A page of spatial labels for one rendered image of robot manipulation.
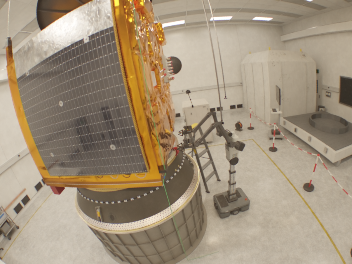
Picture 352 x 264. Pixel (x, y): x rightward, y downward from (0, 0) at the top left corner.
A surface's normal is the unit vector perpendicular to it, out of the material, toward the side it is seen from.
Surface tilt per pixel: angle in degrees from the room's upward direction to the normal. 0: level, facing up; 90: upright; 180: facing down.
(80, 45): 90
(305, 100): 90
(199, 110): 90
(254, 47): 90
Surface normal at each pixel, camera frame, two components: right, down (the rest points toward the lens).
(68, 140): -0.05, 0.36
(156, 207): 0.37, -0.24
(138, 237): 0.20, 0.32
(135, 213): 0.18, -0.18
